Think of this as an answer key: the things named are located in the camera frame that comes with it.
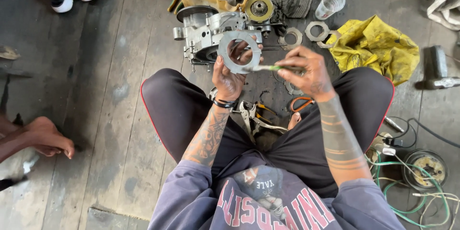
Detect worn friction plate ring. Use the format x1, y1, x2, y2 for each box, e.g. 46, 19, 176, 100
304, 21, 331, 42
278, 27, 303, 51
316, 30, 342, 49

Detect white cable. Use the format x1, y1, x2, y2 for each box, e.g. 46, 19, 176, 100
367, 149, 460, 230

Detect steel hammer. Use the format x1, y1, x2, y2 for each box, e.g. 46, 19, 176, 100
416, 45, 460, 90

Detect black wristband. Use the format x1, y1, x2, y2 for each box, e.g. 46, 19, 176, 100
212, 96, 239, 109

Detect green handled scraper tool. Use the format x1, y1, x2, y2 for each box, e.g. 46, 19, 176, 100
242, 65, 306, 74

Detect black cable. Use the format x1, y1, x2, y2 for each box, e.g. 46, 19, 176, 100
377, 116, 460, 149

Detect yellow rimmed clutch hub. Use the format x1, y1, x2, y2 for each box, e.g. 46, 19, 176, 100
245, 0, 275, 23

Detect green cable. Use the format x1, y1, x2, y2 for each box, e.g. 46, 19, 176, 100
364, 147, 452, 229

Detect white power adapter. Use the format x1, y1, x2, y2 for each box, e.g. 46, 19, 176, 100
369, 132, 404, 157

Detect yellow plastic bag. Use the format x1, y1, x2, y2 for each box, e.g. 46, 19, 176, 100
325, 14, 420, 87

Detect person's left hand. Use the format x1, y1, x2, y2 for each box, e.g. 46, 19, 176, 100
212, 36, 265, 102

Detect silver engine crankcase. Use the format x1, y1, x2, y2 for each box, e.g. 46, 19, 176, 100
172, 5, 285, 73

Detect black trousers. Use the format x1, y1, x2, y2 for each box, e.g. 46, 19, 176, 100
140, 66, 395, 199

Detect purple printed sweatshirt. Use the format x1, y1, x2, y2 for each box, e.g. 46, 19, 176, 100
147, 151, 407, 230

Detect clear plastic cup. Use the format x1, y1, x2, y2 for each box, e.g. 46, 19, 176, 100
315, 0, 346, 21

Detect silver locking pliers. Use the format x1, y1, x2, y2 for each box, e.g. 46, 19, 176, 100
239, 100, 288, 145

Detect grey metal clutch plate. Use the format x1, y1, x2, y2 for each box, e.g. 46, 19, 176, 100
217, 30, 262, 75

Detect yellow handled pliers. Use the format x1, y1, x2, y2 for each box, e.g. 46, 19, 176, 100
254, 102, 278, 123

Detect silver metal pen tool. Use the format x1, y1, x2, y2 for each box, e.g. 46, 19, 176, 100
383, 116, 405, 133

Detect round metal stator housing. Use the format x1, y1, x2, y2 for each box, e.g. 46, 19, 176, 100
401, 149, 449, 192

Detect person's right hand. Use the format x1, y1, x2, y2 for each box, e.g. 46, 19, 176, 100
276, 46, 337, 103

